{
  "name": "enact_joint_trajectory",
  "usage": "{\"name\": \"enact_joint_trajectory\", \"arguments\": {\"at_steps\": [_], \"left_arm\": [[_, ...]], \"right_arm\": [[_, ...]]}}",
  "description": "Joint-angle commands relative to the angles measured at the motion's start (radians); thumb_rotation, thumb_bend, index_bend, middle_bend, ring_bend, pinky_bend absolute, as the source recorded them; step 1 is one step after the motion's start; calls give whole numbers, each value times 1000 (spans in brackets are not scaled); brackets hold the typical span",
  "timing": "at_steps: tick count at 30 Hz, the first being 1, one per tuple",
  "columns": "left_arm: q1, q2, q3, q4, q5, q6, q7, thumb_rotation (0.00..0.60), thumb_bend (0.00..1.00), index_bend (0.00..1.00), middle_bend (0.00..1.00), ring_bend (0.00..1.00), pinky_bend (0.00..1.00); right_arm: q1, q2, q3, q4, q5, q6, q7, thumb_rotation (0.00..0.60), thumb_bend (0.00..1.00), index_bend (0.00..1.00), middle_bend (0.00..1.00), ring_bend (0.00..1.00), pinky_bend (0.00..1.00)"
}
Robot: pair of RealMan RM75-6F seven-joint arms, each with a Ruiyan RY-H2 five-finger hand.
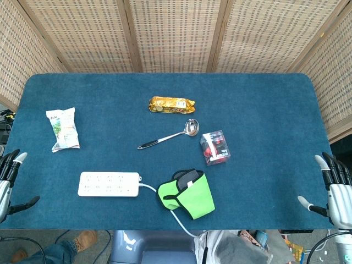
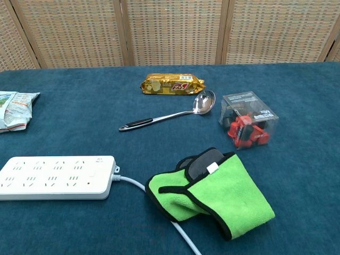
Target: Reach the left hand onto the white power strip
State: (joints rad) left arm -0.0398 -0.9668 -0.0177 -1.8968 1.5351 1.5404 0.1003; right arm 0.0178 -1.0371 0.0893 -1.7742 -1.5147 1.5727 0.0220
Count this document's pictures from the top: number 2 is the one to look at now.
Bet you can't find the white power strip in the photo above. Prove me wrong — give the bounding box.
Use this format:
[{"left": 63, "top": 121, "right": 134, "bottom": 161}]
[{"left": 0, "top": 155, "right": 120, "bottom": 201}]

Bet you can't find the gold biscuit packet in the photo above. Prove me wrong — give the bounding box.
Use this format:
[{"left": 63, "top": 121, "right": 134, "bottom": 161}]
[{"left": 140, "top": 73, "right": 206, "bottom": 96}]

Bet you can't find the clear box of red capsules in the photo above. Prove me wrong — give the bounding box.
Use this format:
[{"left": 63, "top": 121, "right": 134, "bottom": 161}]
[{"left": 218, "top": 91, "right": 279, "bottom": 150}]

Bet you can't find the green microfibre cloth black trim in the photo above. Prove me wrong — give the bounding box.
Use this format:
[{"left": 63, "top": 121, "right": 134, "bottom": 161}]
[{"left": 145, "top": 147, "right": 276, "bottom": 242}]

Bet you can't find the blue table cloth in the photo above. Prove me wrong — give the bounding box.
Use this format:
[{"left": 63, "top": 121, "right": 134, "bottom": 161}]
[{"left": 0, "top": 62, "right": 340, "bottom": 255}]

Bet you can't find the woven folding screen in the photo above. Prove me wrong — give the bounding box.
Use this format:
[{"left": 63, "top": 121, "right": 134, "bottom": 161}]
[{"left": 0, "top": 0, "right": 340, "bottom": 72}]

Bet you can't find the white green snack bag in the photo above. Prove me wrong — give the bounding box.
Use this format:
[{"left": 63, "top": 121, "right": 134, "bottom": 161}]
[{"left": 0, "top": 91, "right": 41, "bottom": 133}]

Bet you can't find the steel ladle black handle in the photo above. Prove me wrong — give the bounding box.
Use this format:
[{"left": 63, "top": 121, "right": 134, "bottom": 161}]
[{"left": 118, "top": 89, "right": 216, "bottom": 132}]

